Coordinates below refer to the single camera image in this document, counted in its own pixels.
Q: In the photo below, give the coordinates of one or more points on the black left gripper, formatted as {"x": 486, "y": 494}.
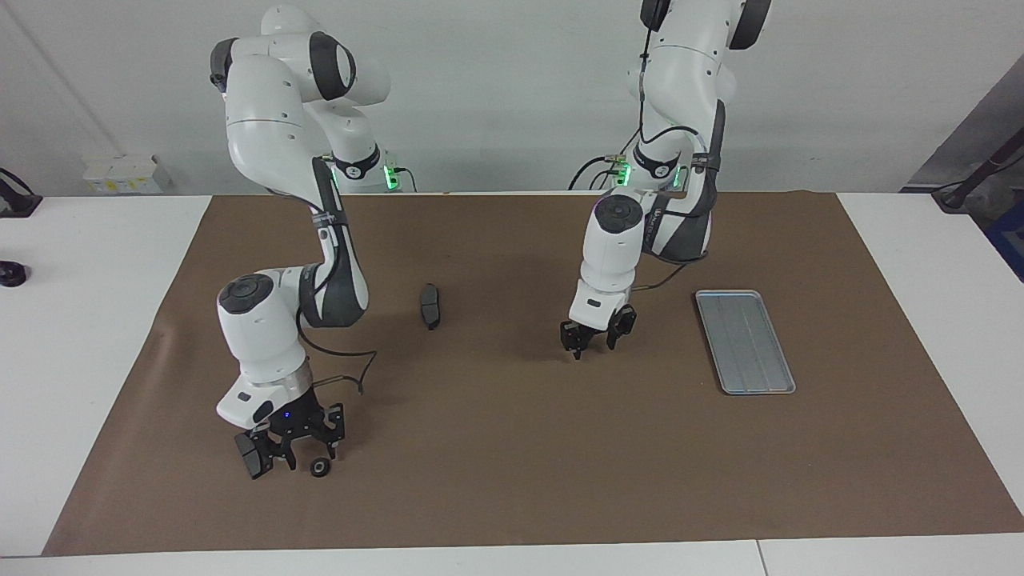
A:
{"x": 600, "y": 318}

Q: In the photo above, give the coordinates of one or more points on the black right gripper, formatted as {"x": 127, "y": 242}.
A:
{"x": 300, "y": 420}

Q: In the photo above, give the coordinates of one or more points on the black bearing gear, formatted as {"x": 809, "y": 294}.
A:
{"x": 320, "y": 466}

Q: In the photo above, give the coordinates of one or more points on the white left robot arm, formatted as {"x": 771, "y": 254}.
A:
{"x": 680, "y": 72}

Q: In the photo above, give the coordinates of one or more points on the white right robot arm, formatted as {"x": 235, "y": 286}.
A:
{"x": 264, "y": 136}

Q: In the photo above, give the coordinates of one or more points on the silver metal tray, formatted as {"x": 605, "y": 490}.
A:
{"x": 746, "y": 342}

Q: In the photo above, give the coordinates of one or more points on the wide dark brake pad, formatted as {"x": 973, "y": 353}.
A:
{"x": 254, "y": 466}

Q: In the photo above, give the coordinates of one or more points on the brown table mat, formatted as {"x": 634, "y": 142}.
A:
{"x": 520, "y": 480}

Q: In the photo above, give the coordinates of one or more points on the slim dark brake pad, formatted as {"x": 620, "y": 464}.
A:
{"x": 430, "y": 306}

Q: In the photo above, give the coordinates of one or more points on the black round knob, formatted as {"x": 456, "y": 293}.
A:
{"x": 11, "y": 274}

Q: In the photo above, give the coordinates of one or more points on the black table clamp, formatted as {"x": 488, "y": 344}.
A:
{"x": 16, "y": 200}

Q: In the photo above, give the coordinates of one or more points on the black stand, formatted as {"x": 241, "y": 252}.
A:
{"x": 980, "y": 170}

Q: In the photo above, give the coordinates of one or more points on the blue box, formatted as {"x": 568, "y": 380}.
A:
{"x": 1010, "y": 240}

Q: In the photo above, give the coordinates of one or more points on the white wall socket box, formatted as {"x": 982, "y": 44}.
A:
{"x": 120, "y": 172}

